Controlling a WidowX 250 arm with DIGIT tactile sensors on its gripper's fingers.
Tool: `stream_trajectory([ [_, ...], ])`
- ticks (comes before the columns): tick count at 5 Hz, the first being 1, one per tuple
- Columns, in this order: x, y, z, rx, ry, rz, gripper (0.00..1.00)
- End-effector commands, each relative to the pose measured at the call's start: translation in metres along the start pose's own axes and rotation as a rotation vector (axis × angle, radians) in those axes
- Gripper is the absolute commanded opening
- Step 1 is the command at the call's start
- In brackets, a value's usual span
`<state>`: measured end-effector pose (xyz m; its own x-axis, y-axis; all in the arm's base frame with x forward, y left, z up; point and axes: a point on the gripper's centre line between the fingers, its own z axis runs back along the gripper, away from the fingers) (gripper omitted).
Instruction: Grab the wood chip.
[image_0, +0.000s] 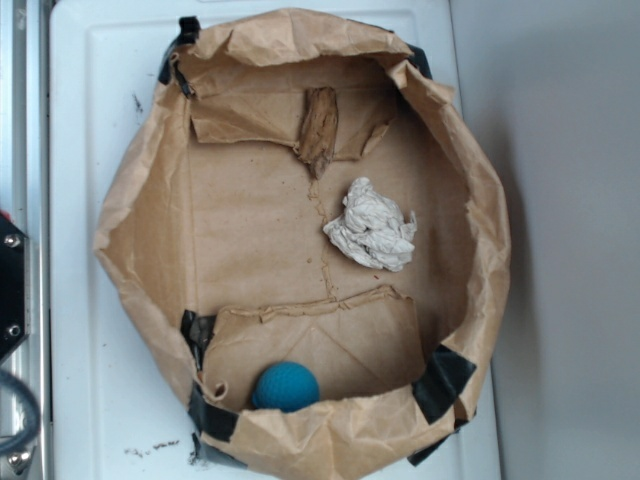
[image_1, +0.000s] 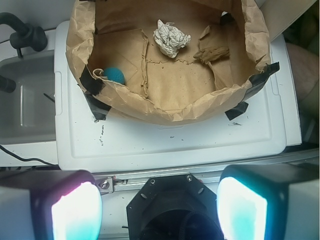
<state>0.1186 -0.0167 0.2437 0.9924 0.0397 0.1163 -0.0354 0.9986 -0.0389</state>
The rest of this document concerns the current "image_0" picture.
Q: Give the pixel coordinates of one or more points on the brown paper bag tray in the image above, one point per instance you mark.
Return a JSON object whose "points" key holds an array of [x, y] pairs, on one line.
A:
{"points": [[212, 233]]}

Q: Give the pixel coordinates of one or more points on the crumpled white paper ball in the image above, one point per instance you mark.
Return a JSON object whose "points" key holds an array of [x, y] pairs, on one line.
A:
{"points": [[372, 229]]}

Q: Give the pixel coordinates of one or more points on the blue dimpled ball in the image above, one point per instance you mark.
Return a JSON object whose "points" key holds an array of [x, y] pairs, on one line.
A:
{"points": [[286, 386]]}

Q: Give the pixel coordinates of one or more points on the black metal bracket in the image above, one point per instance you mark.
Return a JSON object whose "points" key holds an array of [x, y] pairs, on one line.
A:
{"points": [[15, 326]]}

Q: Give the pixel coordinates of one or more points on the aluminium frame rail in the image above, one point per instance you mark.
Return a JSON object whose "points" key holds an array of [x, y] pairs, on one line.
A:
{"points": [[26, 431]]}

